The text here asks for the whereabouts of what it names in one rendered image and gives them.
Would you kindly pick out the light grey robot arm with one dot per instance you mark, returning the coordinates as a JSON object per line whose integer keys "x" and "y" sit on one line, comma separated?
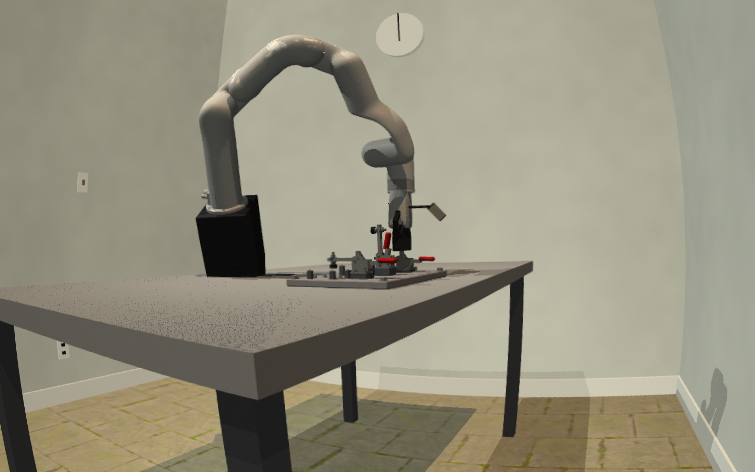
{"x": 216, "y": 118}

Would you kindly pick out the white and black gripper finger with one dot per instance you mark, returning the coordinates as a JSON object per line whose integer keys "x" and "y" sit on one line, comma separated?
{"x": 407, "y": 234}
{"x": 398, "y": 240}

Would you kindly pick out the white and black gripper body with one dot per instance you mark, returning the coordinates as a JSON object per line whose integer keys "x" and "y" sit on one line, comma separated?
{"x": 400, "y": 200}

